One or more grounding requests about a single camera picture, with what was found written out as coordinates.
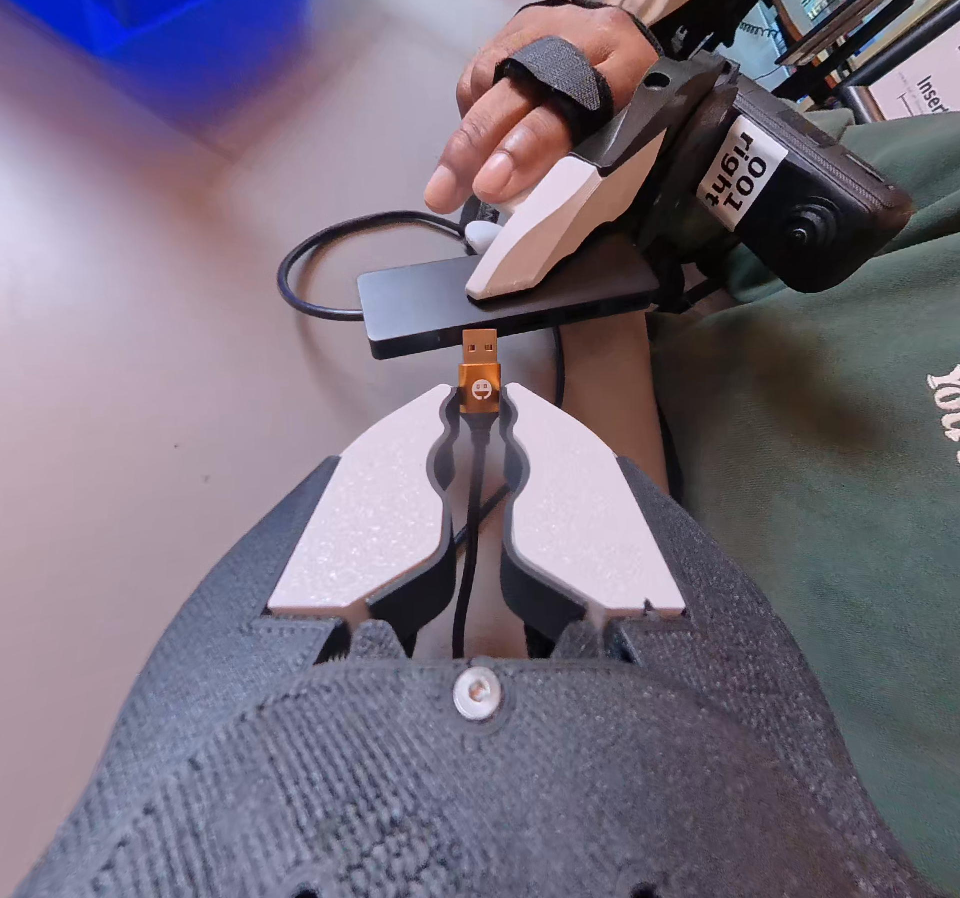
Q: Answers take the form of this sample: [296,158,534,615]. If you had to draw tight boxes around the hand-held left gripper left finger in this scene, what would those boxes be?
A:
[266,384,460,619]

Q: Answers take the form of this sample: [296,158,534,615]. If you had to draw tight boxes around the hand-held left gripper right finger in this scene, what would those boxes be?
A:
[499,382,690,619]

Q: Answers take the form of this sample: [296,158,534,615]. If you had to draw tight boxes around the black usb hub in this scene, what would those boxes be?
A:
[356,249,661,360]

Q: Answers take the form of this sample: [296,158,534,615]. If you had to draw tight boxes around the thick black hub cable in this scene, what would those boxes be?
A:
[276,209,569,413]

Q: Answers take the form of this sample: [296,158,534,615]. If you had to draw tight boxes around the person's right forearm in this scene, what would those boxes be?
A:
[720,106,960,306]

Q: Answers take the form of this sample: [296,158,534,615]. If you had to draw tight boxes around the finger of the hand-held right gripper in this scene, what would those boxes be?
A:
[465,125,669,305]

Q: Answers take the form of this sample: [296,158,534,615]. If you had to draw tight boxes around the black-white tag sign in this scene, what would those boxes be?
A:
[862,50,960,122]

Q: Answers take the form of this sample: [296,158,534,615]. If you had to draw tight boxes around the person's right hand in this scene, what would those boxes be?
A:
[423,1,663,216]

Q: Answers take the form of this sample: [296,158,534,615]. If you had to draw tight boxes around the black usb cable orange plugs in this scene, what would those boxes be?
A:
[450,328,519,660]

